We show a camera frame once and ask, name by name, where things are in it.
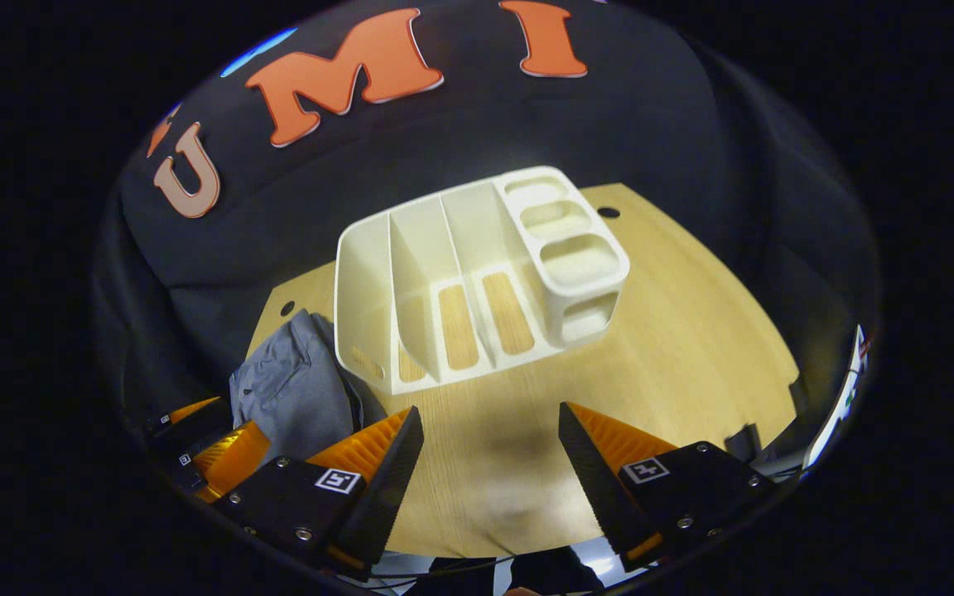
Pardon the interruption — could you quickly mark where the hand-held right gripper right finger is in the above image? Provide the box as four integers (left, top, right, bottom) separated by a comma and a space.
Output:
558, 402, 776, 572

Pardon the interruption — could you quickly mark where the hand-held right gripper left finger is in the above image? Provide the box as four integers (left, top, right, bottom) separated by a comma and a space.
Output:
220, 406, 426, 576

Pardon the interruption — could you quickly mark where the white bookshelf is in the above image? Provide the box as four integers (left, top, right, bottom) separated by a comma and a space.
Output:
334, 166, 632, 396

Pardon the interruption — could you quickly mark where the black table clamp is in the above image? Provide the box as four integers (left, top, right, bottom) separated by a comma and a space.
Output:
725, 422, 764, 464

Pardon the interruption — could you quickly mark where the white side desk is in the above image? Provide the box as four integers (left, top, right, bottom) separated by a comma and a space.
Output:
800, 323, 871, 473

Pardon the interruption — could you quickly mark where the black backdrop cloth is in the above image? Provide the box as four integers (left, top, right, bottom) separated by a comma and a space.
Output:
92, 0, 884, 464

